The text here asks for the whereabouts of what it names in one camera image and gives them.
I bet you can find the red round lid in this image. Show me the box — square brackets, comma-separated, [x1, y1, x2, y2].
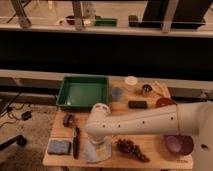
[156, 98, 175, 107]

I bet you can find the brown pine cone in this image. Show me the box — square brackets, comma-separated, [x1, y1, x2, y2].
[116, 139, 150, 163]

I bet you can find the small metal cup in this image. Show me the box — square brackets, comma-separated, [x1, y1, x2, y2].
[142, 84, 152, 96]

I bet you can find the black rectangular block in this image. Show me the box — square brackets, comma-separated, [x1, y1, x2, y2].
[128, 101, 147, 109]

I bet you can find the blue sponge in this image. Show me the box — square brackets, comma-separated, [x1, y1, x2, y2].
[47, 140, 71, 155]

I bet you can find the green plastic tray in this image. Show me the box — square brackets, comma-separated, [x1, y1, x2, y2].
[56, 76, 109, 111]

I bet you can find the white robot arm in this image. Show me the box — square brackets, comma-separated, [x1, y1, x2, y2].
[85, 102, 213, 171]

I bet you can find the black power adapter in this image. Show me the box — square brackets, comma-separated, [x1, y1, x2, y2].
[21, 111, 32, 121]

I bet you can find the small black brush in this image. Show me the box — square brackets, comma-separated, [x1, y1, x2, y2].
[63, 114, 76, 127]

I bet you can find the grey-blue towel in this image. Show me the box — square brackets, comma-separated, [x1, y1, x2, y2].
[83, 138, 112, 163]

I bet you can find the small blue cup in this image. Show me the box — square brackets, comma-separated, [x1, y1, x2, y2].
[111, 87, 123, 101]

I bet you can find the purple bowl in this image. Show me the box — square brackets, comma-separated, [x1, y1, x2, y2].
[164, 135, 194, 155]

